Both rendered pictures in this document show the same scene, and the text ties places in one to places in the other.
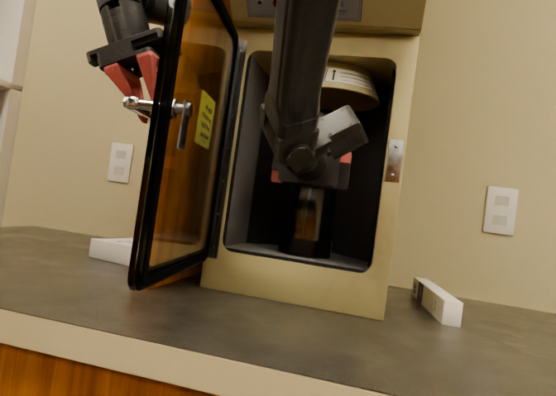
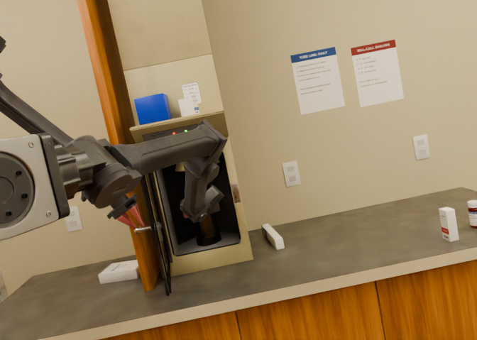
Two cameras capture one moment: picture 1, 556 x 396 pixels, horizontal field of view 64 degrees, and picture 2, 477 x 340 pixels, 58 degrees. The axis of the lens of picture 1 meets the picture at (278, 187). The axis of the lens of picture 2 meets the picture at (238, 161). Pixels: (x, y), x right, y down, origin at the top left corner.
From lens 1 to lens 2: 0.88 m
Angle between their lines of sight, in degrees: 16
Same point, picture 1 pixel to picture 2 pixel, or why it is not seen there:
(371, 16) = not seen: hidden behind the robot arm
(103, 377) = (163, 328)
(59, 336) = (145, 322)
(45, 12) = not seen: outside the picture
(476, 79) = (259, 110)
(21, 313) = (125, 321)
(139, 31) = (124, 198)
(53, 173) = (28, 240)
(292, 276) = (209, 256)
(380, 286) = (247, 246)
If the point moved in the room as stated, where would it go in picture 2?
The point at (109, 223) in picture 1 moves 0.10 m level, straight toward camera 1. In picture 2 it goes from (80, 255) to (86, 259)
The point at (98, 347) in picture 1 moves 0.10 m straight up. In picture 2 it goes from (161, 319) to (154, 288)
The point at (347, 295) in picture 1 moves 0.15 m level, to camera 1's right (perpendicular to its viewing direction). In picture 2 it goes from (235, 255) to (272, 244)
